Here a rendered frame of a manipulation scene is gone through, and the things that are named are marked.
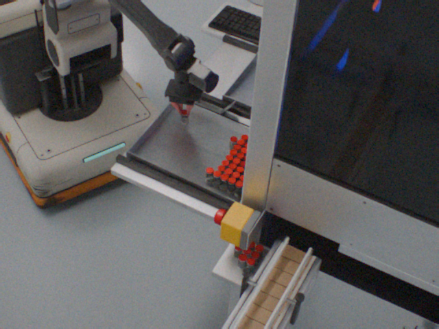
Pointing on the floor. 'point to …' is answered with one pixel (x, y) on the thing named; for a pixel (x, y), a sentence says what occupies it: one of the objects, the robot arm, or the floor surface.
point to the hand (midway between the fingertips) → (184, 112)
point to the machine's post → (267, 109)
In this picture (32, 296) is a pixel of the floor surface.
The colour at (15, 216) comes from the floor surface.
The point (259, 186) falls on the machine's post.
